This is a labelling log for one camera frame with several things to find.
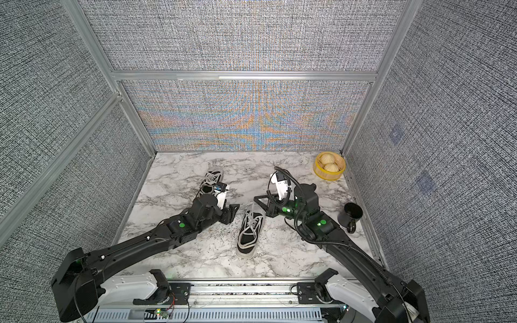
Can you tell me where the upper beige bun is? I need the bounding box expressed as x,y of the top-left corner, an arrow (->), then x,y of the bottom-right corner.
319,153 -> 335,166

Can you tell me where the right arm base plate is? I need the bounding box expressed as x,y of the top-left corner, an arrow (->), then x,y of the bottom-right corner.
295,282 -> 349,306

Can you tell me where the black canvas sneaker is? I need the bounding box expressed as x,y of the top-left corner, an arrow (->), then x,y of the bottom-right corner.
237,204 -> 266,257
197,167 -> 223,196

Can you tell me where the aluminium front rail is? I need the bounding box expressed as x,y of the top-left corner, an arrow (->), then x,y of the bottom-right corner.
74,277 -> 409,310

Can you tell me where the black mug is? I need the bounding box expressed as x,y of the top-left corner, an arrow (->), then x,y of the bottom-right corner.
337,202 -> 364,234

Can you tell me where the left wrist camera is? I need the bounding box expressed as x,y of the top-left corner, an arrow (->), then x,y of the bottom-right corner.
214,182 -> 228,209

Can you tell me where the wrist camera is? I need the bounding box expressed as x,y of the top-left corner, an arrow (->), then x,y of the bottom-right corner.
271,172 -> 291,201
214,182 -> 228,209

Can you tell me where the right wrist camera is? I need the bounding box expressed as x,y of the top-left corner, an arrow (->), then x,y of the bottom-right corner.
271,172 -> 291,201

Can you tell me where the beige bun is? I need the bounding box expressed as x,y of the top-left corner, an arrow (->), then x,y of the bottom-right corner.
324,163 -> 340,173
319,153 -> 335,166

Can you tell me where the yellow bamboo steamer basket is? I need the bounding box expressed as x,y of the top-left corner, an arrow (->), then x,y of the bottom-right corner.
313,152 -> 346,181

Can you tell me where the aluminium enclosure frame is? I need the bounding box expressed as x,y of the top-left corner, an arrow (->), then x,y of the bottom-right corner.
1,1 -> 422,244

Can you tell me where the lower beige bun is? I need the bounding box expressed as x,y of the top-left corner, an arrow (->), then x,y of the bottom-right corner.
324,163 -> 340,173

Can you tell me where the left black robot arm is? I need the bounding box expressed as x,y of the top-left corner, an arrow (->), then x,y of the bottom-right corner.
51,195 -> 240,322

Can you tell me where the white slotted cable duct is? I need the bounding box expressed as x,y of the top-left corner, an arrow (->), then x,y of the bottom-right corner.
84,308 -> 323,322

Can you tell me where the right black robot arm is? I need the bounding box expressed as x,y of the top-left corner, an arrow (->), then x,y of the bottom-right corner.
254,184 -> 431,322

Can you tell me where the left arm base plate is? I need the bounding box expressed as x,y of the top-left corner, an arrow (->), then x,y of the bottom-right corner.
133,283 -> 191,306

